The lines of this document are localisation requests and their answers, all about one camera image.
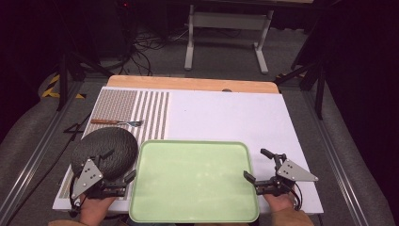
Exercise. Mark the white board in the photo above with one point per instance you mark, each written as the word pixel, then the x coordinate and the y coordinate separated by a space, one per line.
pixel 235 119

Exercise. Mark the person's left hand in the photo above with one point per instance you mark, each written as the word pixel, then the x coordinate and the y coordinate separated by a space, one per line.
pixel 94 210

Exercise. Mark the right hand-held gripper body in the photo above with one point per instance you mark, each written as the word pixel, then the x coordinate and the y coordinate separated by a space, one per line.
pixel 291 172

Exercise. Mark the yellow black hazard tape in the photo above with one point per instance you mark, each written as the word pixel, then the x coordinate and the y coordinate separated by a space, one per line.
pixel 50 89

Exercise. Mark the person's right hand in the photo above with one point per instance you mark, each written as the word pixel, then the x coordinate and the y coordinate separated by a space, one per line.
pixel 279 203

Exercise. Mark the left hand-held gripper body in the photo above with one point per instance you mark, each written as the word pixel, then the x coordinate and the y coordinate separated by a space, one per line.
pixel 87 175

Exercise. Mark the black tripod stand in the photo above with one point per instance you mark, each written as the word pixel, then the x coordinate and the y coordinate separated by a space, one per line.
pixel 319 91
pixel 64 78

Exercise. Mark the aluminium floor rail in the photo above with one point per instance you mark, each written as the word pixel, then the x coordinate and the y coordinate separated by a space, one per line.
pixel 335 157
pixel 40 150

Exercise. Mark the white metal desk frame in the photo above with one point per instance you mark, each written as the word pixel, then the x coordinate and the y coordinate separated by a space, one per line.
pixel 229 21

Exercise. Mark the light green plastic tray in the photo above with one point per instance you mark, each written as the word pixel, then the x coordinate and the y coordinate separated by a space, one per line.
pixel 194 182

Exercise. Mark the dark round textured plate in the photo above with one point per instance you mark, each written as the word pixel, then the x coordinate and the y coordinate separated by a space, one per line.
pixel 109 141

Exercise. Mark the grey striped woven placemat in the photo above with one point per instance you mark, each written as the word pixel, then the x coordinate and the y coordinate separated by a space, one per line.
pixel 119 105

